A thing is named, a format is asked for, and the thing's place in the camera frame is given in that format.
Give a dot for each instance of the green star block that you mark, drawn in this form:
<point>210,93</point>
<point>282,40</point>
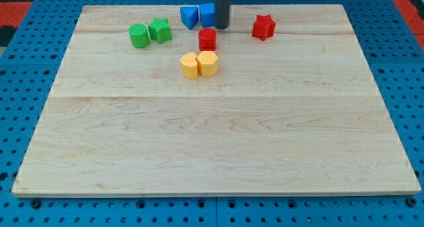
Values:
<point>160,30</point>

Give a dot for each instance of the red star block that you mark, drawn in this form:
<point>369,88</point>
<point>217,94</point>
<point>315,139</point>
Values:
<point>263,27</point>

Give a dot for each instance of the yellow hexagon block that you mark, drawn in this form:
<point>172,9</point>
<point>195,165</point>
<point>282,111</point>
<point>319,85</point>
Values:
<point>208,63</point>

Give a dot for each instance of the yellow heart block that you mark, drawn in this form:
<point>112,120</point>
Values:
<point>188,65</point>

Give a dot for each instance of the red cylinder block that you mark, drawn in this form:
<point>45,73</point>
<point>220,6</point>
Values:
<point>207,39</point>

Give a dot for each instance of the light wooden board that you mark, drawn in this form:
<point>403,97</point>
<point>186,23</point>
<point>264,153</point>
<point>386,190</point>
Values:
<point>298,114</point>

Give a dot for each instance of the blue triangle block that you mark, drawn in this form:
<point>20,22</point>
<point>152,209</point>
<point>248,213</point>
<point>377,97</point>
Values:
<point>189,16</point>

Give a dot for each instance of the blue cube block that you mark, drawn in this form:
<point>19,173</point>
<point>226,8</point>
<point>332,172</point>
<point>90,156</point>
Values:
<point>207,15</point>

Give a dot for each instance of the green cylinder block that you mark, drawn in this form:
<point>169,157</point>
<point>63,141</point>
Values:
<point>139,35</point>

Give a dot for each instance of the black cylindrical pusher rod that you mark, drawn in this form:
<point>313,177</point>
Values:
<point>222,11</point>

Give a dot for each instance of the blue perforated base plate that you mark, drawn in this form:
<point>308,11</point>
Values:
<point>30,64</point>

